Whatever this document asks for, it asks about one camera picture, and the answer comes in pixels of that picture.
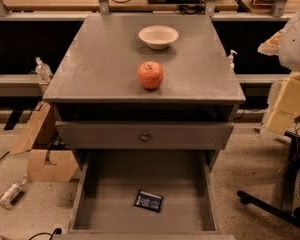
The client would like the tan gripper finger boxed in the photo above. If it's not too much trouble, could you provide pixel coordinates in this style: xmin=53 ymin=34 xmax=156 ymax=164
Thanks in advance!
xmin=262 ymin=72 xmax=300 ymax=134

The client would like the blue rxbar wrapper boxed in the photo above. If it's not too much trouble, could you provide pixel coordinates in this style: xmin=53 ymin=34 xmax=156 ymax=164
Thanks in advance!
xmin=134 ymin=190 xmax=163 ymax=213

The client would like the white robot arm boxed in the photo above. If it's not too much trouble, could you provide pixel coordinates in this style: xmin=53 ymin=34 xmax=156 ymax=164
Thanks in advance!
xmin=258 ymin=8 xmax=300 ymax=134

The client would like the brass drawer knob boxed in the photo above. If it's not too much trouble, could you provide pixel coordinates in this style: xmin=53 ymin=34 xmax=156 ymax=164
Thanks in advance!
xmin=140 ymin=133 xmax=149 ymax=142

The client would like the grey drawer cabinet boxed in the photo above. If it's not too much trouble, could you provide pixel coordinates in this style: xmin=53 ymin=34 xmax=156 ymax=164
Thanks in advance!
xmin=42 ymin=13 xmax=247 ymax=240

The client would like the closed top drawer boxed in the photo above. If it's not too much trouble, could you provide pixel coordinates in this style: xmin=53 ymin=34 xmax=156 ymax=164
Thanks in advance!
xmin=56 ymin=121 xmax=233 ymax=150

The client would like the open middle drawer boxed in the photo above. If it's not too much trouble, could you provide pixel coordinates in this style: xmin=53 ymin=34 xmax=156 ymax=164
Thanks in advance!
xmin=53 ymin=150 xmax=235 ymax=240

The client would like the black chair base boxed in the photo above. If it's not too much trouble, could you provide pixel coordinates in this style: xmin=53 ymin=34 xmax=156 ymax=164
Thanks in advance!
xmin=237 ymin=131 xmax=300 ymax=228

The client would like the white pump dispenser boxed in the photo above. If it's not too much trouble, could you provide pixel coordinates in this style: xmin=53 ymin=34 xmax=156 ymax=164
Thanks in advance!
xmin=228 ymin=50 xmax=238 ymax=70

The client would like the red apple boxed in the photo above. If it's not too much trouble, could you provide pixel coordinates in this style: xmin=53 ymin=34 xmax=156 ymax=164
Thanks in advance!
xmin=137 ymin=61 xmax=164 ymax=90

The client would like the white bowl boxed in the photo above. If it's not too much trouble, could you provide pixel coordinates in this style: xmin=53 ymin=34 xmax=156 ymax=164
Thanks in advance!
xmin=139 ymin=25 xmax=179 ymax=50

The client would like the wooden back table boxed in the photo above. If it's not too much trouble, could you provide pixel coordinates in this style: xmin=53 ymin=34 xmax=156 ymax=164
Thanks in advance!
xmin=3 ymin=0 xmax=178 ymax=12

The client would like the clear bottle on shelf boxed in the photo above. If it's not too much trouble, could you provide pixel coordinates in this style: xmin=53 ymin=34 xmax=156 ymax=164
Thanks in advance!
xmin=35 ymin=57 xmax=53 ymax=82

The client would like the brown cardboard box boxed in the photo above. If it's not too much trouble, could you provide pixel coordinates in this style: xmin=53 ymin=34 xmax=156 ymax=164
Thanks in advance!
xmin=10 ymin=102 xmax=79 ymax=183

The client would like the clear bottle on floor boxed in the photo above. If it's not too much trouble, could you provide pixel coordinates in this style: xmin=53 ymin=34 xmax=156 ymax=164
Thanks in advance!
xmin=0 ymin=176 xmax=28 ymax=209

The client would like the black floor cable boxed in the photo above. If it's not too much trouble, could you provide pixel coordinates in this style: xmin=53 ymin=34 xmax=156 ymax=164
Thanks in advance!
xmin=27 ymin=227 xmax=63 ymax=240

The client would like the grey metal shelf rail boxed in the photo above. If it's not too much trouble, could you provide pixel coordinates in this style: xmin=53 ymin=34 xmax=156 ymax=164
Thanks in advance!
xmin=0 ymin=74 xmax=42 ymax=97

